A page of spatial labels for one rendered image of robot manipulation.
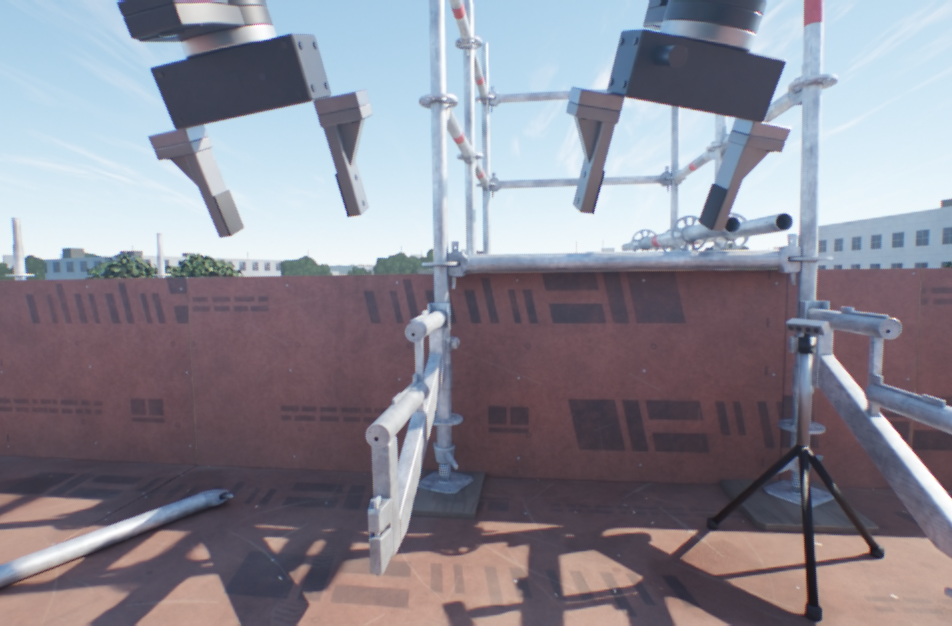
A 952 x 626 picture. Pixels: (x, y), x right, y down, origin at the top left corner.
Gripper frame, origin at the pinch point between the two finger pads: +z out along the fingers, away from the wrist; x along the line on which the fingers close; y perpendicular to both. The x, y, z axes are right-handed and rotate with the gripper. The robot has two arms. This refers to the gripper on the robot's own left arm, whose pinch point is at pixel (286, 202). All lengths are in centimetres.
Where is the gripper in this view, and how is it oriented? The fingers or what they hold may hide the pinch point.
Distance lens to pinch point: 51.8
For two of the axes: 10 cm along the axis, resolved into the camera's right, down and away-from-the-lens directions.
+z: 1.8, 8.8, 4.5
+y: 1.0, -4.7, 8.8
